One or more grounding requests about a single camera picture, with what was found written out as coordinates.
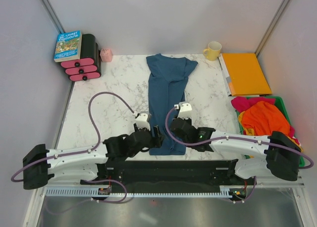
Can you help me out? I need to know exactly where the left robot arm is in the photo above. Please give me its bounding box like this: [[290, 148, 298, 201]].
[[23, 126, 164, 190]]

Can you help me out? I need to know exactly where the green plastic bin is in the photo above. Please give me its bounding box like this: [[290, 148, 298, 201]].
[[235, 95, 306, 167]]

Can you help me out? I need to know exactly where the black pink organizer rack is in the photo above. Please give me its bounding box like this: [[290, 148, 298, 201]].
[[60, 34, 102, 82]]

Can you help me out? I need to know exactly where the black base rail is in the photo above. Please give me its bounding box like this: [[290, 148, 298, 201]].
[[94, 160, 254, 193]]

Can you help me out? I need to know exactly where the magenta t shirt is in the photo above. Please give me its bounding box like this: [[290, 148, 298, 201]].
[[231, 95, 299, 145]]

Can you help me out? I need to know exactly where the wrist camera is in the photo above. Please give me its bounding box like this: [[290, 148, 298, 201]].
[[174, 101, 193, 120], [134, 112, 151, 132]]

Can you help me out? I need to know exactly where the yellow t shirt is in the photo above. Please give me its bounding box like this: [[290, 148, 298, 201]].
[[238, 111, 301, 146]]

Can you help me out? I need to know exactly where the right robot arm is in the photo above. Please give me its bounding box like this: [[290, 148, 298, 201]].
[[167, 118, 301, 184]]

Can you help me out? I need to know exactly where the yellow mug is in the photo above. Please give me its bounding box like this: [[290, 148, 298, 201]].
[[203, 42, 222, 61]]

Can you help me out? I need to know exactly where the white board under folder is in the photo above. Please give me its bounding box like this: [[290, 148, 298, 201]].
[[218, 53, 234, 96]]

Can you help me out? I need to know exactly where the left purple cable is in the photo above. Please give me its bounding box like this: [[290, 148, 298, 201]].
[[11, 91, 137, 215]]

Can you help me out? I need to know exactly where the orange folder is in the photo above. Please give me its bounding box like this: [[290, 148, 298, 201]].
[[222, 53, 272, 96]]

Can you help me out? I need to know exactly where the orange t shirt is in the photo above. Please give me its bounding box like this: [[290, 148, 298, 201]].
[[238, 101, 295, 137]]

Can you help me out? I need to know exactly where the small pink box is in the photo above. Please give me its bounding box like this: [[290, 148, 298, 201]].
[[100, 48, 113, 62]]

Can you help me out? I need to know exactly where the blue t shirt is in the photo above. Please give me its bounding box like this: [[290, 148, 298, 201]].
[[146, 54, 198, 156]]

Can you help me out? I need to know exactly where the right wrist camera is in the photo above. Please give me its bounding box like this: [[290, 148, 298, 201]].
[[174, 101, 193, 120]]

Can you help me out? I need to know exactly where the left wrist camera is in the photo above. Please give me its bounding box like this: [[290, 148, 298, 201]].
[[134, 112, 151, 132]]

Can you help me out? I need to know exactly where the blue treehouse book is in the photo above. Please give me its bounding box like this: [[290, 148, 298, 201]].
[[54, 31, 82, 63]]

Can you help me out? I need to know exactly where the white slotted cable duct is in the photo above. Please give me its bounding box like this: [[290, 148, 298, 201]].
[[45, 186, 232, 198]]

